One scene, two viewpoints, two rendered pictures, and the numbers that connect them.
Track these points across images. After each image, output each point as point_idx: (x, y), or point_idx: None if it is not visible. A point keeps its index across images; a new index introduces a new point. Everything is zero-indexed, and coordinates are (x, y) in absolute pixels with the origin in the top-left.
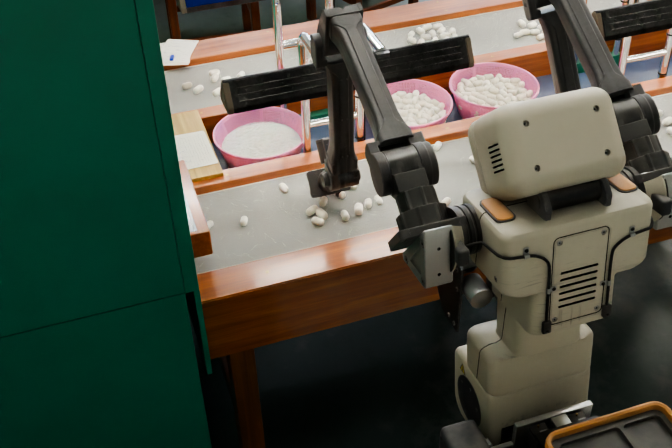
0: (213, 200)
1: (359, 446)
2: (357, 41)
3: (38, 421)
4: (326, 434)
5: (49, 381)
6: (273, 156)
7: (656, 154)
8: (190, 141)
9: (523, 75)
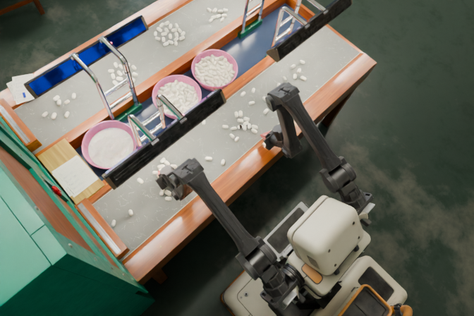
0: (106, 202)
1: (195, 239)
2: (209, 193)
3: None
4: None
5: None
6: None
7: (360, 199)
8: (73, 166)
9: (225, 54)
